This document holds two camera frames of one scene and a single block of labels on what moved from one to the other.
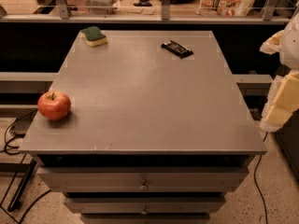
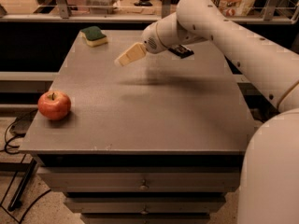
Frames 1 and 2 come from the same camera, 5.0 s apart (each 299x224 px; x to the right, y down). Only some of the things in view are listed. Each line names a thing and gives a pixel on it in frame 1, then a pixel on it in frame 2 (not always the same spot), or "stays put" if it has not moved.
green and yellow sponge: [93, 36] stays put
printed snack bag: [227, 1] stays put
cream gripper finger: [285, 91] → [133, 53]
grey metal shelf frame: [165, 17] stays put
